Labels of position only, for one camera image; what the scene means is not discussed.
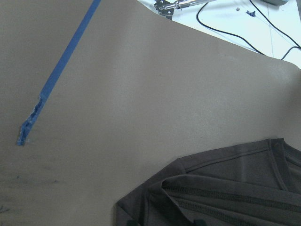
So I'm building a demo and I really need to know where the aluminium frame post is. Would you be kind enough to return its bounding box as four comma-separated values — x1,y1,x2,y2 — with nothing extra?
154,0,209,16

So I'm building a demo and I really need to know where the black cable on white table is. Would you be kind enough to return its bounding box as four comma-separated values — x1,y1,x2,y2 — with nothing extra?
196,0,301,60

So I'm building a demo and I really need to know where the blue tape line lengthwise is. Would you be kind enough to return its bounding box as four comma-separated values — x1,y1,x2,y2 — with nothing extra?
16,0,101,146

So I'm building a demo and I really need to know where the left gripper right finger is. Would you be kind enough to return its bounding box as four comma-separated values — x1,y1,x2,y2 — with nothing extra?
193,219,205,226

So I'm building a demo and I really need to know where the brown t-shirt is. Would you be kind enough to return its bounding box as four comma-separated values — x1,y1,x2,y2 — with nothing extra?
115,138,301,226

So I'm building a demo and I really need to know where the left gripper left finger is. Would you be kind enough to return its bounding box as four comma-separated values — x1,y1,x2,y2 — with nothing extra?
126,220,139,226

